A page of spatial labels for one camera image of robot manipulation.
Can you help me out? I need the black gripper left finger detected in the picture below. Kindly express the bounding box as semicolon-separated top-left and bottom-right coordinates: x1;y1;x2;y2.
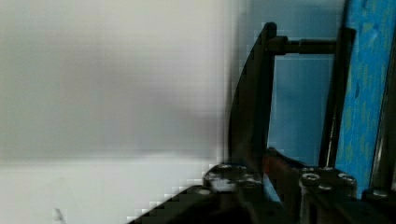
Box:
203;162;282;224

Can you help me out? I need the black oven door handle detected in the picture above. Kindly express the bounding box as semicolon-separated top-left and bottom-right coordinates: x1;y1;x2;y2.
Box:
228;22;357;171

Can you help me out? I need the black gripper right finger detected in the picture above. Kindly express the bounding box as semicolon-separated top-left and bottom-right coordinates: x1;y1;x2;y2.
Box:
262;147;395;224

